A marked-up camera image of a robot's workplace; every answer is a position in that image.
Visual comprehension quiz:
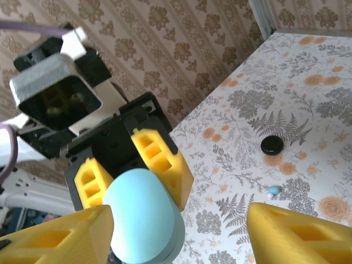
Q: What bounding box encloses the light blue earbud charging case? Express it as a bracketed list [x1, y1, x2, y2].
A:
[102, 168, 186, 264]

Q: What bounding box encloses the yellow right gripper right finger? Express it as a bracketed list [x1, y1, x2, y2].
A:
[246, 201, 352, 264]

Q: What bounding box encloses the thin aluminium table edge rail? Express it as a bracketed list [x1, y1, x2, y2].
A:
[271, 27, 352, 38]

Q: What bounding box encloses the floral patterned table cover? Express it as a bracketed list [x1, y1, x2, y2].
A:
[169, 31, 352, 264]

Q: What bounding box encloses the black round earbud charging case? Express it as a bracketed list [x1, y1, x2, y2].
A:
[260, 135, 285, 155]

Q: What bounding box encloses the light blue wireless earbud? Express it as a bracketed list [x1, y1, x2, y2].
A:
[266, 185, 282, 199]

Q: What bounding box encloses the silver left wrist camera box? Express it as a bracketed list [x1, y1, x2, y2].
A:
[9, 53, 104, 132]

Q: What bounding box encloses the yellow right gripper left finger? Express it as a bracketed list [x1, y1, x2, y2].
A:
[0, 205, 114, 264]

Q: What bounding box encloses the aluminium frame post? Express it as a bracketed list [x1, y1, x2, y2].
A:
[247, 0, 278, 41]

